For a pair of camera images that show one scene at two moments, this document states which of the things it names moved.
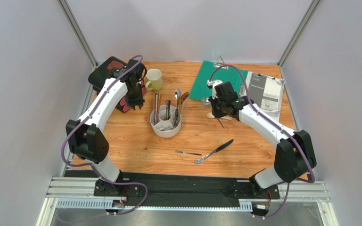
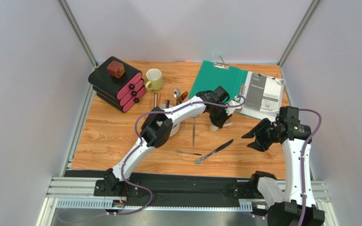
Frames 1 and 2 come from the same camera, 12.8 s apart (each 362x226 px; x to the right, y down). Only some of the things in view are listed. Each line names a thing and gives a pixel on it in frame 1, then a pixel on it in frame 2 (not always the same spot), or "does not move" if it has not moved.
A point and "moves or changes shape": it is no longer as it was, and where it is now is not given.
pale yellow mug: (155, 75) does not move
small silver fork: (184, 152) does not move
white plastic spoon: (210, 116) moves or changes shape
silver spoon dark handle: (177, 95) does not move
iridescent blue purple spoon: (184, 97) does not move
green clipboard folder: (200, 90) does not move
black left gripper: (139, 101) -> (219, 122)
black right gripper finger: (226, 112) -> (261, 145)
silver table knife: (198, 161) does not move
